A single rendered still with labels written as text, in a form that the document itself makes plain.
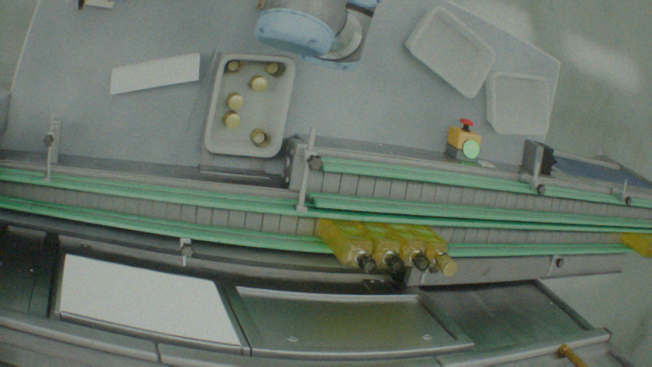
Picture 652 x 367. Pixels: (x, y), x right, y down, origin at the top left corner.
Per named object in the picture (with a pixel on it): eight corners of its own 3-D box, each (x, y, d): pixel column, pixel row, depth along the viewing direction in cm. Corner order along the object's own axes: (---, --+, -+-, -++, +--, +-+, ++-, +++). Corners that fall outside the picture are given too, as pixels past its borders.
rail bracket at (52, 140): (48, 162, 159) (38, 186, 138) (54, 99, 155) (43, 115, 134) (61, 163, 160) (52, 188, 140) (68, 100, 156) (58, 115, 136)
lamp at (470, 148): (460, 155, 185) (465, 158, 182) (463, 137, 183) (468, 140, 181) (474, 157, 186) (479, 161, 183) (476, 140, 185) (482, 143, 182)
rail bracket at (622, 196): (607, 194, 200) (626, 205, 187) (611, 172, 198) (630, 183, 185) (613, 194, 201) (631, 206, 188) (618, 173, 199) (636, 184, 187)
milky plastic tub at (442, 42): (458, 96, 190) (472, 103, 182) (392, 45, 182) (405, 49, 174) (485, 49, 189) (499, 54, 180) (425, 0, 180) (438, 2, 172)
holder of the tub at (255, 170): (196, 165, 176) (199, 175, 169) (218, 51, 169) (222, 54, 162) (266, 172, 181) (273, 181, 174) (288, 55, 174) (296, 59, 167)
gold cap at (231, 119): (224, 109, 172) (227, 113, 168) (239, 110, 173) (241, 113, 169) (221, 124, 173) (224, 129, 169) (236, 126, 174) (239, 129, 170)
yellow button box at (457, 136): (444, 151, 191) (455, 159, 184) (448, 122, 190) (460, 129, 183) (466, 155, 193) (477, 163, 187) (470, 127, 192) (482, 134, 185)
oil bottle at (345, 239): (316, 234, 174) (345, 270, 154) (320, 209, 173) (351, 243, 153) (341, 236, 176) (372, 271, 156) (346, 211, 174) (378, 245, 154)
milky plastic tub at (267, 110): (199, 143, 174) (202, 152, 166) (217, 50, 169) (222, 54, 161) (271, 149, 179) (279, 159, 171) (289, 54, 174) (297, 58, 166)
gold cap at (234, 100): (227, 91, 171) (229, 94, 167) (241, 92, 172) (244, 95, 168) (224, 106, 172) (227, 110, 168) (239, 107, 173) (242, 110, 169)
